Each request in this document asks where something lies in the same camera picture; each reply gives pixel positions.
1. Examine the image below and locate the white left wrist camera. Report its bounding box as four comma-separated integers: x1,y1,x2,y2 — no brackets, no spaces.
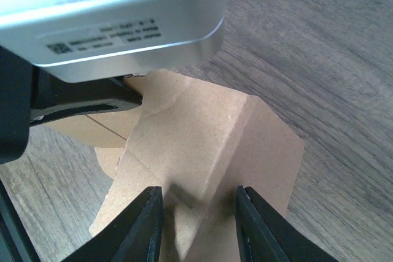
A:
1,0,225,83

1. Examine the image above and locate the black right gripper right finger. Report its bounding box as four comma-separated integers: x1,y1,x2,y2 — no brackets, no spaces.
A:
235,185,332,261

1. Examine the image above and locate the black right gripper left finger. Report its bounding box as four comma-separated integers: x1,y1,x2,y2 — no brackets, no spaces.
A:
64,187,163,262

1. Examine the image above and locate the brown cardboard box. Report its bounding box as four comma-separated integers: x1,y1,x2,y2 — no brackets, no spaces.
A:
50,70,304,261

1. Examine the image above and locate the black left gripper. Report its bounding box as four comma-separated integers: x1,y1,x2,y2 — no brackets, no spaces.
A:
1,47,142,164

